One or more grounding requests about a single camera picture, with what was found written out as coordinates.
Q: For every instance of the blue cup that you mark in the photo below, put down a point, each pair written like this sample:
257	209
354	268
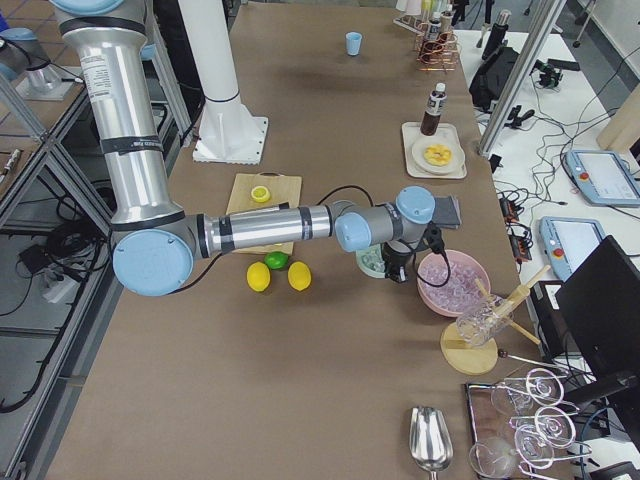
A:
353	42

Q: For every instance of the wine glass middle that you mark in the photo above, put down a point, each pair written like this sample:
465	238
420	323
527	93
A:
546	437

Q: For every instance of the pink cup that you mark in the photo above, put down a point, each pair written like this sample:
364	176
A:
413	7

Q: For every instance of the white wire cup rack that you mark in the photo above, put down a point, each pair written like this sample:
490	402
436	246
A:
411	20

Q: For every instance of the halved lemon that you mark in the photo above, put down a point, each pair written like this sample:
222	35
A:
260	194

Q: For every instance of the mint green bowl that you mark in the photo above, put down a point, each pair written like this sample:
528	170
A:
373	274

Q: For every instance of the yellow lemon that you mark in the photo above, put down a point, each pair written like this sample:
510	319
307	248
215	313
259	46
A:
258	276
299	276

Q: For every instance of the dark tea bottle on tray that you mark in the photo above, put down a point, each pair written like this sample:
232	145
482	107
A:
433	110

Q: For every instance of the yellow lemon upper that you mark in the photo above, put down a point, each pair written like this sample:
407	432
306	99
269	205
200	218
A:
258	276

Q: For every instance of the aluminium frame post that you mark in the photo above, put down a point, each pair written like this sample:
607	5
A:
545	17

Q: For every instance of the wine glass upper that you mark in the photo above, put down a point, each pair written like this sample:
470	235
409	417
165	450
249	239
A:
540	387

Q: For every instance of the teach pendant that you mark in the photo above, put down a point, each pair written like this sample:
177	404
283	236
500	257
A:
602	178
568	242

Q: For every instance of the grey folded cloth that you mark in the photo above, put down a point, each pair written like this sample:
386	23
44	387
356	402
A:
447	213

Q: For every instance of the black bag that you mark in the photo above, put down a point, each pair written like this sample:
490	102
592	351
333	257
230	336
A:
491	77

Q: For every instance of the wine glass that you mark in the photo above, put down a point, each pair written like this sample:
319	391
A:
546	437
540	387
496	458

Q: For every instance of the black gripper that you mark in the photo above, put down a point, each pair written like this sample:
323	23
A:
398	261

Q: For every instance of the clear ice cubes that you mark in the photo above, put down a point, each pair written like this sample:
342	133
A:
372	260

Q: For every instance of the copper wire bottle rack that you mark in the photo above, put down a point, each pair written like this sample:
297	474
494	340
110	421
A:
440	55

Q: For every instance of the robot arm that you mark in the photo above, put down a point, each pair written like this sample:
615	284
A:
156	241

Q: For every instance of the glass mug on stand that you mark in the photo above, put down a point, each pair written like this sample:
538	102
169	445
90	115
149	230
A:
483	321

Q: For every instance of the pink bowl of ice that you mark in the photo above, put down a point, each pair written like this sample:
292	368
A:
450	290

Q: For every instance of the white round plate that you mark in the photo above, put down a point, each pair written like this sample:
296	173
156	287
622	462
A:
419	146

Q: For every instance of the tea bottle in rack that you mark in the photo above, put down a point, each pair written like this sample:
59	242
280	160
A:
433	28

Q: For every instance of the wine glass lower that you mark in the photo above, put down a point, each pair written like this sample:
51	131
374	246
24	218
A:
496	458

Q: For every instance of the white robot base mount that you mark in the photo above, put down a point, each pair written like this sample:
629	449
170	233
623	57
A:
227	132

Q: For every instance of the yellow lemon lower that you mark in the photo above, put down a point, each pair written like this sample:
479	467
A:
299	276

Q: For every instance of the green lime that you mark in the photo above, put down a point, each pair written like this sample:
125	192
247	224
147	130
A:
276	260

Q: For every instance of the teach pendant near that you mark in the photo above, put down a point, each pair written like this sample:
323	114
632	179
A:
568	242

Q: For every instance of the black monitor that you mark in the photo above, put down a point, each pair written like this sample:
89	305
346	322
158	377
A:
600	306

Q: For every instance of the steel ice scoop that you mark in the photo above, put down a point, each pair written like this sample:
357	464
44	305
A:
429	440

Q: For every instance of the teach pendant far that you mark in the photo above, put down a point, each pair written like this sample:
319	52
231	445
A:
602	178

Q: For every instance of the cream rectangular tray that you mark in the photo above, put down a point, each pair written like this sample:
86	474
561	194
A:
411	132

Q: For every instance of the wooden cutting board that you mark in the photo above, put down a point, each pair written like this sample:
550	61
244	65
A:
283	189

